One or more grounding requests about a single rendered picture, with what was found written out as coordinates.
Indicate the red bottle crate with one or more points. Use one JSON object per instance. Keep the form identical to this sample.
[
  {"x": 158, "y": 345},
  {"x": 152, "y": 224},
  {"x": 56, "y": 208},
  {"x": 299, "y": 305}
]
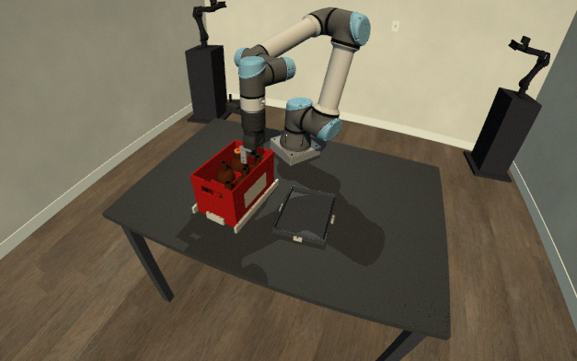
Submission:
[{"x": 237, "y": 202}]

